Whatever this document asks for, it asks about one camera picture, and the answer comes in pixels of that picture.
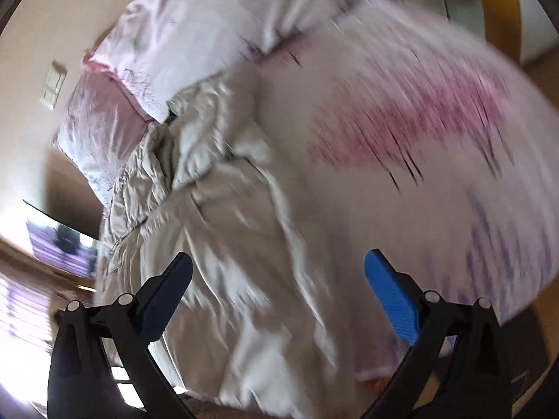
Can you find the pink bordered floral pillow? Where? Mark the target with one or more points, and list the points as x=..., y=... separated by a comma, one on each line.
x=100, y=131

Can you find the flat television screen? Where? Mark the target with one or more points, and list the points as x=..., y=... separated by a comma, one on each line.
x=56, y=244

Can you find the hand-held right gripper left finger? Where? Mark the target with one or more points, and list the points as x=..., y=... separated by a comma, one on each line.
x=160, y=310

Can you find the white wall switch panel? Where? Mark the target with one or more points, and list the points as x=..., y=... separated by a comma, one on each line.
x=53, y=85

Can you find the beige quilted jacket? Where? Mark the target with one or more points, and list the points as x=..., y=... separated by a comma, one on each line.
x=218, y=248

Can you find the yellow wooden frame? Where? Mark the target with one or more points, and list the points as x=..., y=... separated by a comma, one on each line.
x=502, y=8

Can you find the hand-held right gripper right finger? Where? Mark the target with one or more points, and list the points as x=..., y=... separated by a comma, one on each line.
x=393, y=297

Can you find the large white floral pillow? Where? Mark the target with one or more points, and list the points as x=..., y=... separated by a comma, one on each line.
x=209, y=30

